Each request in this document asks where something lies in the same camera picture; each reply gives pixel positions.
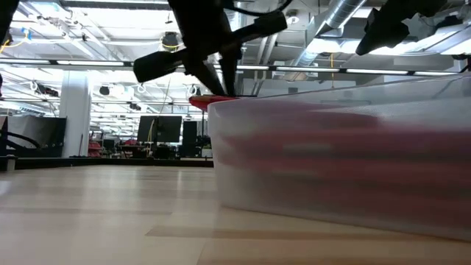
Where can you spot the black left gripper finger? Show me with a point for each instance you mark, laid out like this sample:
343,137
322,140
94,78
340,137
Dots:
211,82
231,77

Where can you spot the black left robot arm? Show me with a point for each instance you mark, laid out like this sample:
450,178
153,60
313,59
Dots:
7,14

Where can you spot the black speaker box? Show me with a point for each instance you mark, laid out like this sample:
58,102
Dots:
189,136

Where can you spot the clear plastic bin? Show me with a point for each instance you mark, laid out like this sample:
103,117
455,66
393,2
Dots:
404,92

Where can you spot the black monitor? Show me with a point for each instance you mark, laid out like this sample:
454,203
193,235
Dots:
160,129

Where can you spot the white pillar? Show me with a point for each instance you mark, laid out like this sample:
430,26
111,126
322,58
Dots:
75,110

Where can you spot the dark grey partition panel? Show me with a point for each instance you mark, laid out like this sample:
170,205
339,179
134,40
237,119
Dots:
37,127

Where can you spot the small white block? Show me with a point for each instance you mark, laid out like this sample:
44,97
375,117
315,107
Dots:
7,162

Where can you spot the silver ventilation duct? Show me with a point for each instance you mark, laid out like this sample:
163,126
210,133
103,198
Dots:
342,14

